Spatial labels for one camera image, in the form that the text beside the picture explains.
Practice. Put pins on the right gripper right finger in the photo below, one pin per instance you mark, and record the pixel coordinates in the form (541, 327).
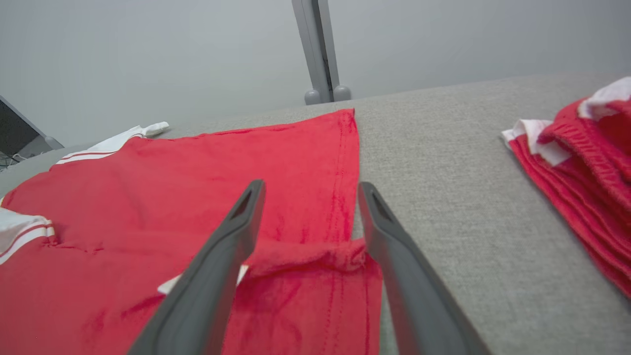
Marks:
(419, 301)

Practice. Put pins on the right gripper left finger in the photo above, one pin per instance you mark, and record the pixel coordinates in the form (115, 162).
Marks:
(207, 291)

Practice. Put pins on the red shirt with white sleeves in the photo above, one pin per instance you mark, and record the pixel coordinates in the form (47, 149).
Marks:
(197, 162)

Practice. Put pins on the red shorts with white trim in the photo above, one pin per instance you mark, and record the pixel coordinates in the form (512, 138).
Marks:
(591, 197)

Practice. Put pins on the grey fabric sofa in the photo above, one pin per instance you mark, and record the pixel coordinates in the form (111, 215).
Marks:
(468, 197)

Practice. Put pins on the grey metal frame post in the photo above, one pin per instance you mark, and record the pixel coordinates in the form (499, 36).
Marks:
(315, 49)

